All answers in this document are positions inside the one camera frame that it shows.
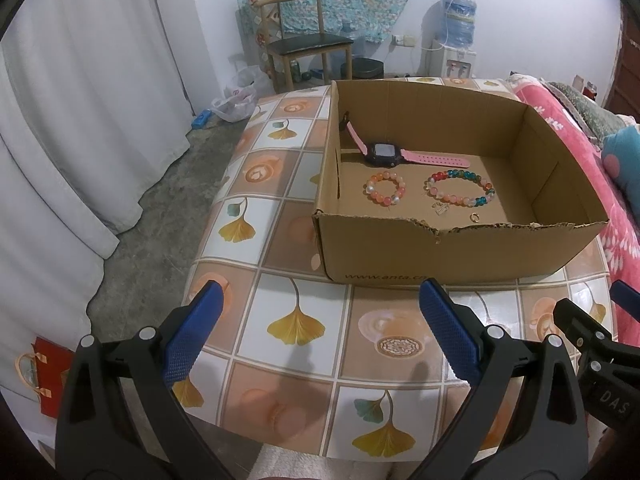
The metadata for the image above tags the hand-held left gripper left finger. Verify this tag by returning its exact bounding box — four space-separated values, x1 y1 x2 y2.
55 279 226 480

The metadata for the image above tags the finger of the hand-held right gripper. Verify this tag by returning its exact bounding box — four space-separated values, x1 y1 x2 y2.
611 280 640 347
552 298 617 359

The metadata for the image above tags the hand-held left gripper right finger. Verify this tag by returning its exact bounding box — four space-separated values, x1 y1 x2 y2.
405 279 588 480

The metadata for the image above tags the brown cardboard box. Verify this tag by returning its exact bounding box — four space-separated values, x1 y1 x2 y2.
311 79 610 288

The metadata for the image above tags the multicolour bead bracelet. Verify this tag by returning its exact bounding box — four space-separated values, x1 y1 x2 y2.
425 169 496 208

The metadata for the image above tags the pink bead bracelet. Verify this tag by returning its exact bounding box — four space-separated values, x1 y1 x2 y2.
365 170 407 207

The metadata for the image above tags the pink strap smart watch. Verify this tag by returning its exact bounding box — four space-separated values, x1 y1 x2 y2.
338 112 472 170

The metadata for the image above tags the pink floral blanket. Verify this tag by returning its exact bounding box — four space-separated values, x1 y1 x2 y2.
510 74 640 346

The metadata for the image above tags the ginkgo print tablecloth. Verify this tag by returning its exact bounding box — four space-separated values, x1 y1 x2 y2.
182 76 621 461

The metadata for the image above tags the teal dotted pillow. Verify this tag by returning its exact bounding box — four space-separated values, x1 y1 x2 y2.
600 122 640 221

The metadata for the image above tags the red paper bag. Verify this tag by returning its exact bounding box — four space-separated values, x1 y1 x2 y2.
15 336 76 418

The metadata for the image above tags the white fleece cloth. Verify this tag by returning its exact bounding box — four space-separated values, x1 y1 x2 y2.
240 440 416 480

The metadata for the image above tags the grey floral quilt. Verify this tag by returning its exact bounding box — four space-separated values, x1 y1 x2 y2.
542 80 631 148

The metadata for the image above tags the brown wooden door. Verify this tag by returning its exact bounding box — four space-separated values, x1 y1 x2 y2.
611 2 640 123

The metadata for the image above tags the white plastic bag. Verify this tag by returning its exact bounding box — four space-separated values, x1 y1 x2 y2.
210 62 271 123

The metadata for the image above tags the white curtain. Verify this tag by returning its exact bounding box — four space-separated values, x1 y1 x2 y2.
0 0 198 396

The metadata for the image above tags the white water dispenser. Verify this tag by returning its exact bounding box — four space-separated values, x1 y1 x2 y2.
420 37 478 81

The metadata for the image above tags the black trash bin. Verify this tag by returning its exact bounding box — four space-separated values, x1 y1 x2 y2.
341 57 386 81

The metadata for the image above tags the blue water bottle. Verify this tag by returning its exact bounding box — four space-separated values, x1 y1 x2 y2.
440 0 478 51

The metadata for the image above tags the wooden chair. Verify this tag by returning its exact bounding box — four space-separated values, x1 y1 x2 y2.
249 0 355 95

